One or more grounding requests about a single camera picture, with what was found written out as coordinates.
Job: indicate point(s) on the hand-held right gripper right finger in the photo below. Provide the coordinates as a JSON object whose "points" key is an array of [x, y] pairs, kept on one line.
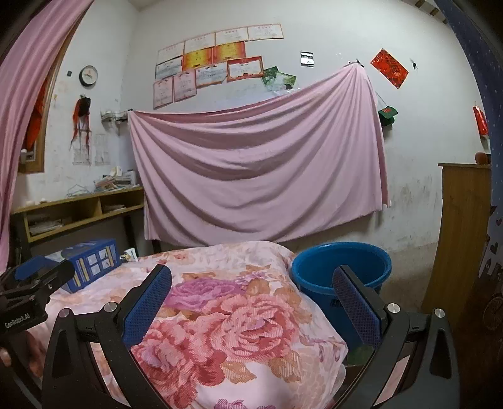
{"points": [[359, 310]]}

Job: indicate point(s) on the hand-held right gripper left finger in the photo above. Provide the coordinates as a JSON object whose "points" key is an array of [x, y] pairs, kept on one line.
{"points": [[145, 310]]}

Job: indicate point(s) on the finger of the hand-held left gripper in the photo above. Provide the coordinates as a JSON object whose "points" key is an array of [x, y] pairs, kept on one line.
{"points": [[57, 275], [29, 267]]}

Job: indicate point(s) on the blue plastic bucket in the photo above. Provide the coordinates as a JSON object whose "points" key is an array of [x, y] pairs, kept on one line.
{"points": [[310, 280]]}

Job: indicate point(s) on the blue cardboard box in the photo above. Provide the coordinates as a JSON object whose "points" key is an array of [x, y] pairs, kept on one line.
{"points": [[90, 263]]}

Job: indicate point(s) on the stack of papers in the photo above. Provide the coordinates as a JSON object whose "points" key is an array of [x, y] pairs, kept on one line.
{"points": [[45, 227]]}

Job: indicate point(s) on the small white card packet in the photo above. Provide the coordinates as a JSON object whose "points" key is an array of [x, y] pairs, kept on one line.
{"points": [[129, 255]]}

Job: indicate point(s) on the wooden shelf desk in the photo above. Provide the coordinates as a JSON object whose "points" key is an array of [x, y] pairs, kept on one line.
{"points": [[78, 200]]}

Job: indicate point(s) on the floral blanket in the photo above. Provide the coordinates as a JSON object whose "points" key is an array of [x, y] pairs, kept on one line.
{"points": [[235, 314]]}

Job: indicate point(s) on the stack of books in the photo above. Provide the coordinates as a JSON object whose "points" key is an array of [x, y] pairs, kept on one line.
{"points": [[116, 181]]}

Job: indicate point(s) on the wooden cabinet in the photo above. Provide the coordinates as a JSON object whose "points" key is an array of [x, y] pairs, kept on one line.
{"points": [[459, 228]]}

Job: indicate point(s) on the orange hanging cloth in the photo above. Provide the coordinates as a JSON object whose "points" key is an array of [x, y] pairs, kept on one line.
{"points": [[36, 118]]}

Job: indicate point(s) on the red tassel ornament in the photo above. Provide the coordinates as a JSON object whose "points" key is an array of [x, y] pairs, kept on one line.
{"points": [[81, 118]]}

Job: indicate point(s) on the pink curtain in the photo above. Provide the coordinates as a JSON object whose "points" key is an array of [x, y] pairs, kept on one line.
{"points": [[23, 98]]}

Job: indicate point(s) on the pink hanging sheet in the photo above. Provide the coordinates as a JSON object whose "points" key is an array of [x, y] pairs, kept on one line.
{"points": [[255, 157]]}

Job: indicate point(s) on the orange fruit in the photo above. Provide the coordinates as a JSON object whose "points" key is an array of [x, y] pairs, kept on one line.
{"points": [[482, 158]]}

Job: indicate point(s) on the green cap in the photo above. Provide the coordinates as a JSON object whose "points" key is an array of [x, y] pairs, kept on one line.
{"points": [[388, 116]]}

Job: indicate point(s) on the red hanging packet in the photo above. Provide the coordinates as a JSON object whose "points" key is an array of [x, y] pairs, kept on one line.
{"points": [[481, 120]]}

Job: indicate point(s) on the blue starry curtain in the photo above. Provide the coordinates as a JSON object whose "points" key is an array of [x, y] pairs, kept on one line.
{"points": [[477, 59]]}

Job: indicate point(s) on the wooden window frame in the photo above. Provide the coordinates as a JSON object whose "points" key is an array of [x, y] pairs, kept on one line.
{"points": [[37, 167]]}

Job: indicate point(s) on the paper wall calendar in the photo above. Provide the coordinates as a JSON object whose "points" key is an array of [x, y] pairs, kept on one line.
{"points": [[81, 155], [101, 149]]}

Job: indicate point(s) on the round wall clock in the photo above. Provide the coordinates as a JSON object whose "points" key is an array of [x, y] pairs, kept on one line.
{"points": [[88, 75]]}

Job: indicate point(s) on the green wall photo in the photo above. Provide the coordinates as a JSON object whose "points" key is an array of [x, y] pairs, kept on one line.
{"points": [[287, 81], [269, 74]]}

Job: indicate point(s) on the red paper wall decoration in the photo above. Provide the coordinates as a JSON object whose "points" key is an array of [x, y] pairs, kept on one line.
{"points": [[390, 68]]}

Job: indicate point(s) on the black white wall picture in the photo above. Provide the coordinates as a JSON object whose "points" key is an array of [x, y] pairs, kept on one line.
{"points": [[307, 58]]}

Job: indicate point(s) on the group of wall certificates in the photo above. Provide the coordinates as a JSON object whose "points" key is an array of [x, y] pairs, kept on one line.
{"points": [[212, 59]]}

